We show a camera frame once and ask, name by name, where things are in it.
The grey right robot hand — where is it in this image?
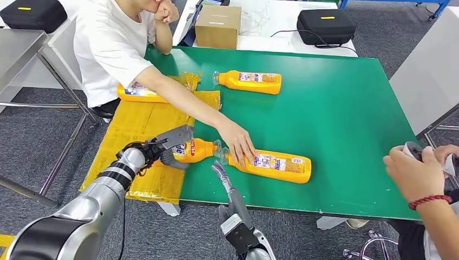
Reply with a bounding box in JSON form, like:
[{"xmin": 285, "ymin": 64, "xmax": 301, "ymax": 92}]
[{"xmin": 211, "ymin": 160, "xmax": 254, "ymax": 230}]

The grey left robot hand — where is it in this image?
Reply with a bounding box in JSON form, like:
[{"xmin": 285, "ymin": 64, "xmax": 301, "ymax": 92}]
[{"xmin": 158, "ymin": 147, "xmax": 192, "ymax": 171}]

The orange detergent bottle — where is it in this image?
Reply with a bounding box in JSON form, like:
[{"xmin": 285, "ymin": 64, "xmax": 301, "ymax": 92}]
[
  {"xmin": 217, "ymin": 145, "xmax": 313, "ymax": 185},
  {"xmin": 212, "ymin": 70, "xmax": 283, "ymax": 96},
  {"xmin": 116, "ymin": 81, "xmax": 169, "ymax": 104},
  {"xmin": 172, "ymin": 137, "xmax": 223, "ymax": 165}
]

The white black handheld controller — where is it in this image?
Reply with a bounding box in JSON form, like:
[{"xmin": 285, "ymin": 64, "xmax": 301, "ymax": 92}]
[
  {"xmin": 442, "ymin": 153, "xmax": 459, "ymax": 178},
  {"xmin": 402, "ymin": 141, "xmax": 424, "ymax": 163}
]

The yellow taped cardboard mat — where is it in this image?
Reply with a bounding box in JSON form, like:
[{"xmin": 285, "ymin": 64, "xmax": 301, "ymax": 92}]
[{"xmin": 78, "ymin": 71, "xmax": 222, "ymax": 205}]

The white table leg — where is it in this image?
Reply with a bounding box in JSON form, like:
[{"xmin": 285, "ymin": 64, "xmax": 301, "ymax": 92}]
[
  {"xmin": 156, "ymin": 201, "xmax": 182, "ymax": 218},
  {"xmin": 316, "ymin": 216, "xmax": 348, "ymax": 231}
]

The beige shoe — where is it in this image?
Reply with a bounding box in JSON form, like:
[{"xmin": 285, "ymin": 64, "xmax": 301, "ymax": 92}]
[{"xmin": 346, "ymin": 219, "xmax": 370, "ymax": 230}]

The person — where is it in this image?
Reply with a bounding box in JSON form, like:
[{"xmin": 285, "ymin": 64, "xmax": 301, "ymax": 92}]
[
  {"xmin": 73, "ymin": 0, "xmax": 260, "ymax": 167},
  {"xmin": 383, "ymin": 143, "xmax": 459, "ymax": 260}
]

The chrome chair base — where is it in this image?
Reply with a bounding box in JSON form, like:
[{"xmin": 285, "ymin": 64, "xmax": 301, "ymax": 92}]
[{"xmin": 342, "ymin": 229, "xmax": 399, "ymax": 260}]

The brown cardboard box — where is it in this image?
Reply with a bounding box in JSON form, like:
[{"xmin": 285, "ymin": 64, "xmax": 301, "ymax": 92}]
[{"xmin": 195, "ymin": 4, "xmax": 242, "ymax": 50}]

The white side table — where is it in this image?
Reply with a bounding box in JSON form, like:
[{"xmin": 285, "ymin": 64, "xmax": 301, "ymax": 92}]
[{"xmin": 0, "ymin": 0, "xmax": 90, "ymax": 90}]

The black zippered carrying case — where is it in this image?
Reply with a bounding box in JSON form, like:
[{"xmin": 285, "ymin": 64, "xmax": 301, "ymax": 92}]
[
  {"xmin": 296, "ymin": 9, "xmax": 357, "ymax": 47},
  {"xmin": 0, "ymin": 0, "xmax": 68, "ymax": 34}
]

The grey table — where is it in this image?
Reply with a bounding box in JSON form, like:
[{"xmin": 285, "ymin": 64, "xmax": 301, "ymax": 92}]
[{"xmin": 389, "ymin": 6, "xmax": 459, "ymax": 152}]

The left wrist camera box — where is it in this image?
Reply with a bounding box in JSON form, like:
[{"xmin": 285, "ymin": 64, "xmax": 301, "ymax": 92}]
[{"xmin": 155, "ymin": 124, "xmax": 195, "ymax": 152}]

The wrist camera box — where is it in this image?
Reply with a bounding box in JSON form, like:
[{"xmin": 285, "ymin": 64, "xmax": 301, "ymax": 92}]
[
  {"xmin": 219, "ymin": 213, "xmax": 262, "ymax": 256},
  {"xmin": 155, "ymin": 124, "xmax": 195, "ymax": 152}
]

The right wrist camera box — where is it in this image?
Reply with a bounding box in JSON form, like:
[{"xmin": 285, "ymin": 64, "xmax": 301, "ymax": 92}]
[{"xmin": 219, "ymin": 213, "xmax": 262, "ymax": 256}]

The black cable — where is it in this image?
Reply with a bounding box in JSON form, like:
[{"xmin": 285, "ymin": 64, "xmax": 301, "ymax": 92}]
[{"xmin": 270, "ymin": 29, "xmax": 358, "ymax": 56}]

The steel frame table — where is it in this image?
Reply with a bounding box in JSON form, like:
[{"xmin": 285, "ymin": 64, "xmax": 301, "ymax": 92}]
[{"xmin": 0, "ymin": 28, "xmax": 103, "ymax": 210}]

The red bead bracelet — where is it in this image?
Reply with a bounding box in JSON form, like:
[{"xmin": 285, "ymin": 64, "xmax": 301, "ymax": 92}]
[{"xmin": 408, "ymin": 194, "xmax": 453, "ymax": 211}]

